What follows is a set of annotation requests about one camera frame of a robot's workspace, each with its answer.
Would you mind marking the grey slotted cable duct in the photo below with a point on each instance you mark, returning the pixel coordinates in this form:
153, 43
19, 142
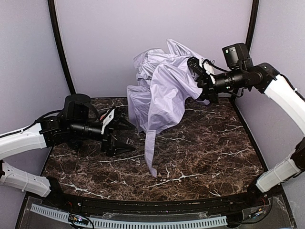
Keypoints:
130, 221

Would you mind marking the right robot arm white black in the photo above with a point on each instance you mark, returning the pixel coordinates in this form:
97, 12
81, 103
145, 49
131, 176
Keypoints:
270, 105

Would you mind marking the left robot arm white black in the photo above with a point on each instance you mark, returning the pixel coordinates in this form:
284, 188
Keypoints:
52, 130

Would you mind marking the black corner post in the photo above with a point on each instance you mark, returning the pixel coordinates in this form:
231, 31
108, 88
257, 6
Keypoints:
252, 24
59, 45

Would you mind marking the lavender folding umbrella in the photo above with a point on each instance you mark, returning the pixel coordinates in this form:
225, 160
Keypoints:
164, 82

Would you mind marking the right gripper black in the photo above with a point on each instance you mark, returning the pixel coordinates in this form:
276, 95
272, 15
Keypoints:
207, 82

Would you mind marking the black cup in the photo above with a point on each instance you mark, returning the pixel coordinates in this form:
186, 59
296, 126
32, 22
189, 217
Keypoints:
74, 145

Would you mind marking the right black corner post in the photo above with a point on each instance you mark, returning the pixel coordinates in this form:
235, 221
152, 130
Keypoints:
252, 24

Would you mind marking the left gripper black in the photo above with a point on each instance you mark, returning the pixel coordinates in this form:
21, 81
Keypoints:
107, 134

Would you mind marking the black front table rail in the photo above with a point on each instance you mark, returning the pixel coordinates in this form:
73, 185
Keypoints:
96, 206

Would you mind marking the left black corner post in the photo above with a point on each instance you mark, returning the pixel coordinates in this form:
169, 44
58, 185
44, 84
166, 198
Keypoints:
59, 45

